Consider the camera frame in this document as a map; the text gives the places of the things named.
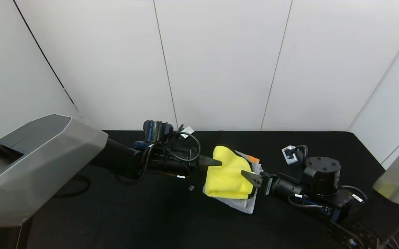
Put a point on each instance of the yellow microfiber towel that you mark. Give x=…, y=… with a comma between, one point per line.
x=227, y=176

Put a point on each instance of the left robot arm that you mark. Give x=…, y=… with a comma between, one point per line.
x=40, y=162

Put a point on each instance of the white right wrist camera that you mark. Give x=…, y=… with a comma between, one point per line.
x=290, y=155

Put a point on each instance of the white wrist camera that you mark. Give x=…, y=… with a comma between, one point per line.
x=187, y=132
x=290, y=155

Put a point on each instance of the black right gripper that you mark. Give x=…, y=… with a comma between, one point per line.
x=267, y=184

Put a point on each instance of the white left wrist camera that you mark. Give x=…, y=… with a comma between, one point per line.
x=187, y=132

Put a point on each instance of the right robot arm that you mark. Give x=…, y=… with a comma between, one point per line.
x=358, y=214

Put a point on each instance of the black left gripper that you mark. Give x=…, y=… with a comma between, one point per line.
x=195, y=158

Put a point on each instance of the grey towel with orange marks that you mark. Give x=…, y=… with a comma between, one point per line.
x=244, y=205

